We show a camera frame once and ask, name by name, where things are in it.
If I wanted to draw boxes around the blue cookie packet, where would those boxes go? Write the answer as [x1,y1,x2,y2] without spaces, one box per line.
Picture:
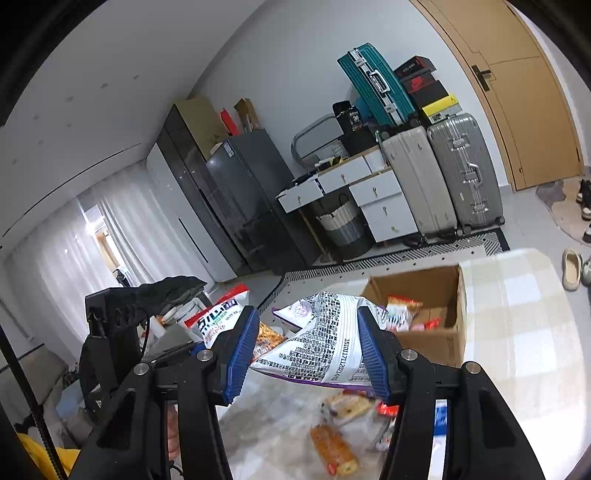
[434,399,448,437]

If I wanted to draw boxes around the white red noodle snack bag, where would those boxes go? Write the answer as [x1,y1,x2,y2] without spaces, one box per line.
[180,283,287,362]

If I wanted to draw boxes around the cheese cracker packet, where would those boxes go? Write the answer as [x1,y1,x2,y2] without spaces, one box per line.
[321,392,375,427]

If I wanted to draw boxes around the orange bread loaf packet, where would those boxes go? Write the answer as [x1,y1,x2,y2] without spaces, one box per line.
[310,423,360,477]

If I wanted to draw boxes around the red chip snack bag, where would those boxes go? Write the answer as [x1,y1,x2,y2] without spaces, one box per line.
[386,295,441,332]

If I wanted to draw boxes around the purple white snack bag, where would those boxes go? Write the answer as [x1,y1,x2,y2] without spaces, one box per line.
[250,292,389,389]

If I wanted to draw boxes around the red chocolate pie packet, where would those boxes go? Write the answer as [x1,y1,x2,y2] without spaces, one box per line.
[375,402,400,451]

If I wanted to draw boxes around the yellow sleeve forearm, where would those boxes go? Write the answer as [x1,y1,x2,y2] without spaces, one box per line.
[17,433,80,480]

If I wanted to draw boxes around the person's left hand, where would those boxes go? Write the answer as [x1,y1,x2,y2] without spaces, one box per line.
[166,404,179,461]

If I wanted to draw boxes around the checked tablecloth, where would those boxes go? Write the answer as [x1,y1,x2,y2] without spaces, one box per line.
[221,249,590,479]

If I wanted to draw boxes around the SF cardboard box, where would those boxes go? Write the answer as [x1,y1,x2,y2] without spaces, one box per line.
[361,265,466,367]

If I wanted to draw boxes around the dark grey refrigerator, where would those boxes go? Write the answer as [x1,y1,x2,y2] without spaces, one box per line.
[206,130,321,275]

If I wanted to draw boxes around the black glass cabinet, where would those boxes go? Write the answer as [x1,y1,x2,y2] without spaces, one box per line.
[156,96,252,282]

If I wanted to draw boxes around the woven laundry basket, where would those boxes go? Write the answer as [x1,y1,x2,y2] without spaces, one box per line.
[312,192,374,260]

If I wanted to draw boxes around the door mat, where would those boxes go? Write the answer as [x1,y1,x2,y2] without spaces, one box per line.
[536,175,590,245]

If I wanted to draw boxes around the white drawer desk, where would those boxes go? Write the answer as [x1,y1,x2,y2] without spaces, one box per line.
[277,147,419,242]

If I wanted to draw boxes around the silver suitcase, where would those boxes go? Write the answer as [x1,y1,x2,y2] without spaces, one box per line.
[427,113,505,234]

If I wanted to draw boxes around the beige suitcase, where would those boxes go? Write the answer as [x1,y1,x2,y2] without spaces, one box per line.
[380,126,459,237]

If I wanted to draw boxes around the wooden door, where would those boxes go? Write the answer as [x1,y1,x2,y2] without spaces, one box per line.
[414,0,583,190]

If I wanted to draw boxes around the black bag on desk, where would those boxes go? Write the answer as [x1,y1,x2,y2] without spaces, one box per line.
[332,100,363,134]

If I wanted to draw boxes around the stack of shoe boxes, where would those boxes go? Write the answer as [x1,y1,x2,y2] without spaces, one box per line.
[394,56,463,128]

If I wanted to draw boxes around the teal suitcase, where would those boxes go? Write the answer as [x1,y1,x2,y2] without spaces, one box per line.
[338,43,418,128]

